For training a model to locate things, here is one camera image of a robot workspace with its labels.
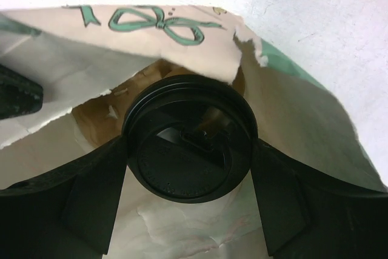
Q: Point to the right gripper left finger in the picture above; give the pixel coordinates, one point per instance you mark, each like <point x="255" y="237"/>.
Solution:
<point x="68" y="212"/>

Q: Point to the black coffee lid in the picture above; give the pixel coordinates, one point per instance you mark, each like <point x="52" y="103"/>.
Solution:
<point x="189" y="138"/>

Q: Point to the single brown cardboard cup carrier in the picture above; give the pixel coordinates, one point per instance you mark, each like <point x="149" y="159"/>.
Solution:
<point x="101" y="119"/>

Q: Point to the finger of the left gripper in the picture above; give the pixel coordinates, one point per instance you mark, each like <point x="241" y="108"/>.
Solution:
<point x="19" y="95"/>

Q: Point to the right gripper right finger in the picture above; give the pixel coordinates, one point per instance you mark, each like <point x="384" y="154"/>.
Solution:
<point x="308" y="214"/>

